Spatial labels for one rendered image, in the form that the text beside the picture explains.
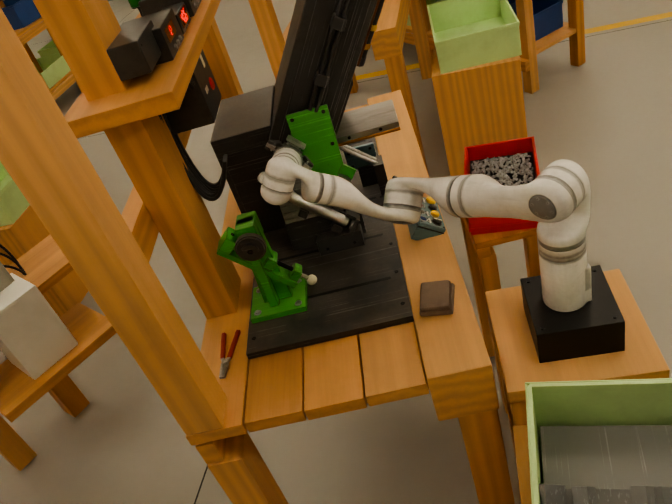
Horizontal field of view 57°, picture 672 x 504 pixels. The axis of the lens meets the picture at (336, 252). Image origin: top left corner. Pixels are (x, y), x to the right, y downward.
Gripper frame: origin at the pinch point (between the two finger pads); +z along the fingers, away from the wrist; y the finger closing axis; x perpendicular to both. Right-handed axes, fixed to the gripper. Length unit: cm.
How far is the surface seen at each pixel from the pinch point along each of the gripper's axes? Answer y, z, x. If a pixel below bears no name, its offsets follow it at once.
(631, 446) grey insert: -78, -71, 0
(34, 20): 276, 501, 137
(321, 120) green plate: -3.1, 2.9, -10.3
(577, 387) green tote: -65, -67, -4
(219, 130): 20.4, 13.8, 8.9
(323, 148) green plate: -7.3, 2.9, -4.0
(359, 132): -14.8, 14.8, -10.6
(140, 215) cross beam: 24.0, -28.0, 24.5
